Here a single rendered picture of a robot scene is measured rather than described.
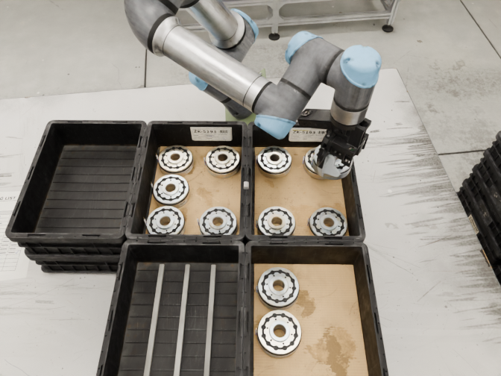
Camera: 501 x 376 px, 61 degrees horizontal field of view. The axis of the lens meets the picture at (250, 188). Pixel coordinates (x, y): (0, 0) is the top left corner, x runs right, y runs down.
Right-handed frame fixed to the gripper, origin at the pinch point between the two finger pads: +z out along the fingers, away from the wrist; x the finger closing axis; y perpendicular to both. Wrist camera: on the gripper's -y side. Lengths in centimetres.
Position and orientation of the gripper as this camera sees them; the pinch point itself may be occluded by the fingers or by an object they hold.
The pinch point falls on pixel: (325, 165)
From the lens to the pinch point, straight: 109.9
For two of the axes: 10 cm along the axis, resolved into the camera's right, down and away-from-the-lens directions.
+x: 6.1, -6.5, 4.5
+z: 0.0, 5.6, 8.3
